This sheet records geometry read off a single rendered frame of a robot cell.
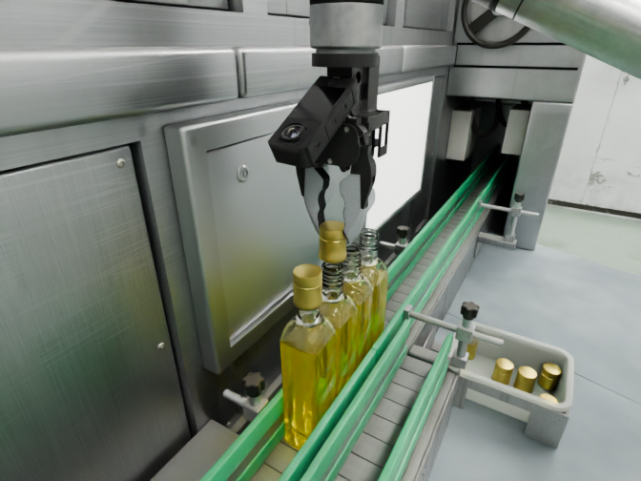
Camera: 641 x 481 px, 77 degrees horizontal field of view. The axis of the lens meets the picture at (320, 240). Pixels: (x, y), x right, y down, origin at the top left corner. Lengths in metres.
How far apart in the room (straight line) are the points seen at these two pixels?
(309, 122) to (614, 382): 0.89
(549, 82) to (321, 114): 1.10
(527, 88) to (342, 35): 1.07
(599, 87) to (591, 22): 3.68
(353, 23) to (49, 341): 0.42
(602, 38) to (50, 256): 0.58
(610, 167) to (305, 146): 4.03
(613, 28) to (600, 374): 0.76
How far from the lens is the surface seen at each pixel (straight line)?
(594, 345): 1.19
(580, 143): 4.26
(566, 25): 0.53
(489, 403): 0.87
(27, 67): 0.38
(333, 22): 0.43
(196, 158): 0.47
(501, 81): 1.45
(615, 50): 0.54
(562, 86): 1.44
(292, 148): 0.38
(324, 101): 0.42
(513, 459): 0.86
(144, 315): 0.53
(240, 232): 0.55
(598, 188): 4.36
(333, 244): 0.49
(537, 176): 1.49
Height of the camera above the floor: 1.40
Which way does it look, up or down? 26 degrees down
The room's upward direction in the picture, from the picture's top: straight up
